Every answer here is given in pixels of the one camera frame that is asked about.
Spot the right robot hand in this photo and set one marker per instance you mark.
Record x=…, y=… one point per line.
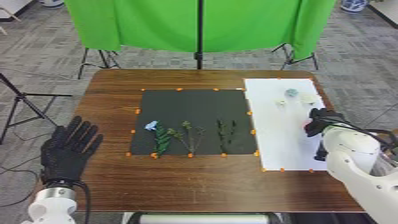
x=320, y=120

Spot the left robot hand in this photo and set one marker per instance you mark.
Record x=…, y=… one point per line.
x=64, y=156

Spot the large white flower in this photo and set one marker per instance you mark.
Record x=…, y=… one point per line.
x=307, y=98

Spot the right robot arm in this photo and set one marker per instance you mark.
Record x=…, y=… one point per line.
x=355, y=160

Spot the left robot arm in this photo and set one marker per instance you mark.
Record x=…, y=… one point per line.
x=51, y=203

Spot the white sheet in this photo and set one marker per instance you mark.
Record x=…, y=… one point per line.
x=277, y=133

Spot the small white flower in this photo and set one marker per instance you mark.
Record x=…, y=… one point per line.
x=281, y=102

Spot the pale teal flower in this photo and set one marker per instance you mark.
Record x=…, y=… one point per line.
x=291, y=92

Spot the dark leafy green sprig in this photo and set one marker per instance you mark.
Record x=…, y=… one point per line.
x=226, y=135

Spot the black tripod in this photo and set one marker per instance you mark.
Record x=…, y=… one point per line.
x=19, y=106

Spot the blue flower with green stem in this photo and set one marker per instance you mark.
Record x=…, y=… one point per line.
x=160, y=138

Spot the black backdrop stand legs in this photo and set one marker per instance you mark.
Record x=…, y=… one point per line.
x=295, y=56
x=98, y=61

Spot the dark mat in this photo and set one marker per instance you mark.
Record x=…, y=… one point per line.
x=195, y=113

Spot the thin branched green sprig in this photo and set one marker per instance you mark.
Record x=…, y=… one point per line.
x=188, y=135

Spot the pale grey bar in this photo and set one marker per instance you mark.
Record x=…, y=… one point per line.
x=201, y=219

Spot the black backdrop pole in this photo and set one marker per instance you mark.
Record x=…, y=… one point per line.
x=199, y=33

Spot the blue and white vase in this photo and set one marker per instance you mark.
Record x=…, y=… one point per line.
x=51, y=2
x=354, y=4

